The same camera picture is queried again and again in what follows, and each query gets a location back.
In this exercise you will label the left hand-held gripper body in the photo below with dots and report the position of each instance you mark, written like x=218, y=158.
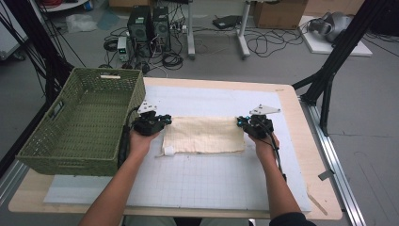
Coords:
x=146, y=124

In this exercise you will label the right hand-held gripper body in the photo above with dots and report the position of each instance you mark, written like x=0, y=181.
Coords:
x=260, y=125

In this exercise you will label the cream printed baby garment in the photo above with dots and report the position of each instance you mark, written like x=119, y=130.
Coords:
x=204, y=135

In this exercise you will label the green woven basket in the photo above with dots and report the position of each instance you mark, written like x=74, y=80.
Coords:
x=78, y=125

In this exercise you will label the person's left hand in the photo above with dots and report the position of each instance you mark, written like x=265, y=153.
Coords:
x=141, y=144

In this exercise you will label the person's right hand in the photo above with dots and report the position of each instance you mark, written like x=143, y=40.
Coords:
x=265, y=147

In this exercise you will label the white grid mat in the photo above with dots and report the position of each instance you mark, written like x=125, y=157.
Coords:
x=213, y=182

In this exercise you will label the grey bench power supply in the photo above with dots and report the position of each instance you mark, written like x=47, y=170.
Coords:
x=123, y=48

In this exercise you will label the grey tape piece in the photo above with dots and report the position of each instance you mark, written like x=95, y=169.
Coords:
x=326, y=174

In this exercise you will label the white desk leg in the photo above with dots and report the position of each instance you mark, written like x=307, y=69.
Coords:
x=191, y=31
x=243, y=34

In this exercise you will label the slim black computer tower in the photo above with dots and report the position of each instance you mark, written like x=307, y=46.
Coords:
x=161, y=28

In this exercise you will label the large black computer tower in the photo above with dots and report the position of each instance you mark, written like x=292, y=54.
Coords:
x=139, y=29

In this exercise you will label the thin wooden stick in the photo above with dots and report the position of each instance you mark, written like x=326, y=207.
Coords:
x=317, y=204

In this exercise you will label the person's grey pants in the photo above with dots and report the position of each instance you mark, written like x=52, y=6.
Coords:
x=156, y=221

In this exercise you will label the white floor board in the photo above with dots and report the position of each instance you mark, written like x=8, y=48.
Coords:
x=316, y=45

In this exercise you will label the flat black case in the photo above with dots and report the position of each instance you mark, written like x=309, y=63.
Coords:
x=227, y=22

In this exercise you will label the person's dark sleeve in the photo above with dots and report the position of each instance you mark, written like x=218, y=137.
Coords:
x=291, y=220

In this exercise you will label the brown cardboard box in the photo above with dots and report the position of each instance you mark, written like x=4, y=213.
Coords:
x=279, y=14

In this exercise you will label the teal floor sheet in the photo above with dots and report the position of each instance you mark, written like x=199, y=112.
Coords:
x=108, y=19

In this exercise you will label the clear plastic bag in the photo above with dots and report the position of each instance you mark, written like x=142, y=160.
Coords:
x=81, y=23

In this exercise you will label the grey headset device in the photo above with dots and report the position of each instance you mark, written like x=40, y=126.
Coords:
x=335, y=25

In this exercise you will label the white cabinet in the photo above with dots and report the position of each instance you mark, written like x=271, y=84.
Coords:
x=9, y=37

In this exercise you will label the aluminium floor rail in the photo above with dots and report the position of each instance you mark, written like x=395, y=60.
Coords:
x=337, y=157

